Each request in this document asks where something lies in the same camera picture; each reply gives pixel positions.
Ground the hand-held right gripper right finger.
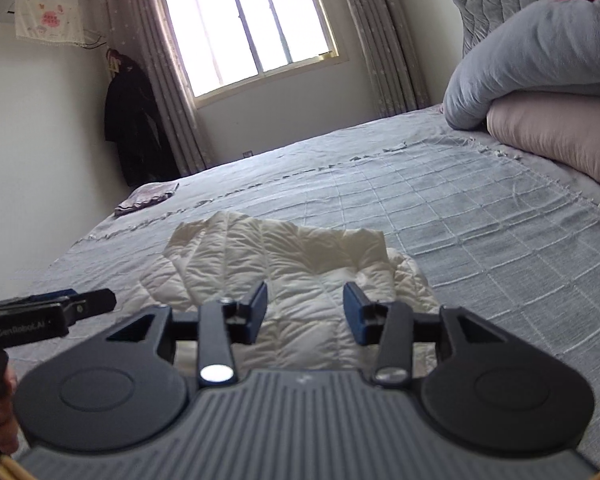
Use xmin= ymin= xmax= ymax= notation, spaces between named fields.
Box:
xmin=342 ymin=281 xmax=506 ymax=387

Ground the pink pillow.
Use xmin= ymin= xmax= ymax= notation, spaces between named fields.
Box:
xmin=485 ymin=92 xmax=600 ymax=192

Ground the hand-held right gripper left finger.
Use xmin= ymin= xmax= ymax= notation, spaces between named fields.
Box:
xmin=105 ymin=280 xmax=268 ymax=389

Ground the white printed cover cloth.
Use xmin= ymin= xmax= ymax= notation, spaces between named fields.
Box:
xmin=14 ymin=0 xmax=86 ymax=52

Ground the dark hanging coat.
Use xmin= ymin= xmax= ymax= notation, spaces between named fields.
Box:
xmin=104 ymin=57 xmax=181 ymax=189

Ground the grey bedspread bed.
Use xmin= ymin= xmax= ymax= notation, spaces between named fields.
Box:
xmin=27 ymin=105 xmax=600 ymax=467

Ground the wooden clothes hanger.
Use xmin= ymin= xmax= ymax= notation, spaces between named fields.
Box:
xmin=105 ymin=47 xmax=124 ymax=79

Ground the thin wall cable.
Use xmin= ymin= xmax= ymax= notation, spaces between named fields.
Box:
xmin=77 ymin=29 xmax=107 ymax=52

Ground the grey folded blanket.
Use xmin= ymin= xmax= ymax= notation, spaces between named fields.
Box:
xmin=442 ymin=0 xmax=600 ymax=132

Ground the white quilted jacket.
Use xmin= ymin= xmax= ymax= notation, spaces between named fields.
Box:
xmin=139 ymin=210 xmax=441 ymax=377

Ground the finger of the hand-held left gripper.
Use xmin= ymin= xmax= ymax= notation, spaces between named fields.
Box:
xmin=75 ymin=288 xmax=117 ymax=320
xmin=27 ymin=288 xmax=78 ymax=304

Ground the window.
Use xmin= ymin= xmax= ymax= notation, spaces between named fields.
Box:
xmin=155 ymin=0 xmax=347 ymax=110

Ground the small purple cloth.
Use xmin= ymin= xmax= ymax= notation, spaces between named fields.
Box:
xmin=114 ymin=181 xmax=180 ymax=217

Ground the person's left hand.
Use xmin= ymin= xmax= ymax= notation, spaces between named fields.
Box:
xmin=0 ymin=366 xmax=21 ymax=454

